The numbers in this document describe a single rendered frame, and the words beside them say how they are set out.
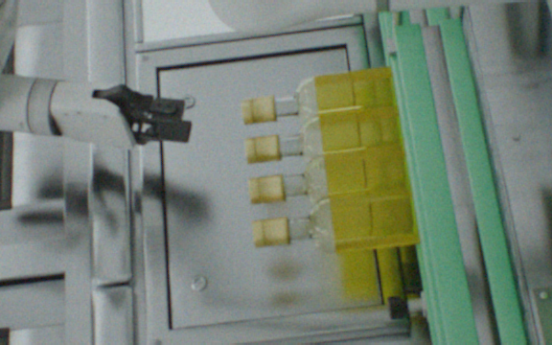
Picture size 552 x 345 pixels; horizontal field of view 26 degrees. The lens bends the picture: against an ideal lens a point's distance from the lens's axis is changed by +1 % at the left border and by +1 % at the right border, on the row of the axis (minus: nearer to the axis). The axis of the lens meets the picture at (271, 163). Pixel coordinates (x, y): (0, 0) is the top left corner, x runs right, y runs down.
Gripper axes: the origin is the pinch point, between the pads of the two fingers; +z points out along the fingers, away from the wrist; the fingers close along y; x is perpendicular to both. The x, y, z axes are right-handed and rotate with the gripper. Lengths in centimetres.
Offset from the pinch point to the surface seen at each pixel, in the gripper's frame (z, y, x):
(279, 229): 16.5, 1.6, -14.1
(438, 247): 35.8, 14.0, -19.2
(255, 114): 10.7, 1.1, 1.6
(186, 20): -5.2, -13.0, 23.8
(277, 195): 15.5, 1.2, -9.4
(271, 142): 13.6, 1.5, -2.3
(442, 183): 35.4, 13.8, -11.5
